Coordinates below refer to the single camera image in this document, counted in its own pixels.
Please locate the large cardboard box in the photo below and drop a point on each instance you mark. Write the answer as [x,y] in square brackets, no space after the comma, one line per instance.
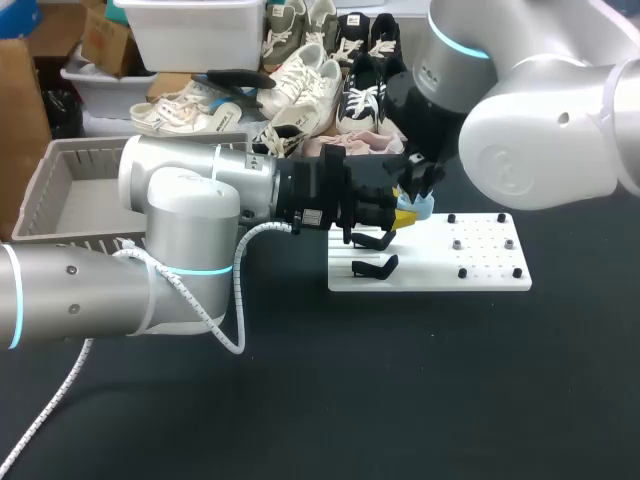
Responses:
[20,135]

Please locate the light blue earbud case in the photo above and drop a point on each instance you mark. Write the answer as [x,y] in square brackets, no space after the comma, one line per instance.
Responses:
[425,206]

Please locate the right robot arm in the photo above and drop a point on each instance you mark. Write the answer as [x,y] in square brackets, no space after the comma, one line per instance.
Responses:
[540,115]

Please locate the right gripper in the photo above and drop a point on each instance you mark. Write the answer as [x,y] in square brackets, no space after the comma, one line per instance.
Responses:
[425,120]

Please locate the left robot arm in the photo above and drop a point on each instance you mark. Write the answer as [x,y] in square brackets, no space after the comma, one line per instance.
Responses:
[180,210]

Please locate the white plate with black stands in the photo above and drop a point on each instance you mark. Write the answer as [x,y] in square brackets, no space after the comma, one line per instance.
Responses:
[440,265]

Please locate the pink cloth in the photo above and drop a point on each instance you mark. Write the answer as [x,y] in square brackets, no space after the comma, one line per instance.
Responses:
[365,142]

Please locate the white sneaker with insole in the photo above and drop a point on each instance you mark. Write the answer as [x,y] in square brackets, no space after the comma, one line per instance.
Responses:
[175,112]

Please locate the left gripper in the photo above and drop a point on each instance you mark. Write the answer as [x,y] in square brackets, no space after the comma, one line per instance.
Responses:
[310,192]

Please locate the grey slotted basket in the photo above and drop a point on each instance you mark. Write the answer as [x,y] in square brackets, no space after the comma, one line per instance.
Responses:
[80,200]

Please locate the grey plastic bin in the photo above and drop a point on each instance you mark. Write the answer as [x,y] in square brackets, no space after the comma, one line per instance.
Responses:
[105,97]

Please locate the white plastic bin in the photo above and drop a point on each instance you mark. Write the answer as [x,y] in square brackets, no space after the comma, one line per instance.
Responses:
[195,35]

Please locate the black shoe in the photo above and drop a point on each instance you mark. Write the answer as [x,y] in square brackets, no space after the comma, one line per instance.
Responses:
[280,142]

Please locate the small cardboard box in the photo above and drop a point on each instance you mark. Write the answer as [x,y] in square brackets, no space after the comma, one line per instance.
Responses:
[107,40]

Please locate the black sneaker white laces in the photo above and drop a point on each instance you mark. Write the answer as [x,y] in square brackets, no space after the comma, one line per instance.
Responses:
[357,97]
[352,35]
[386,35]

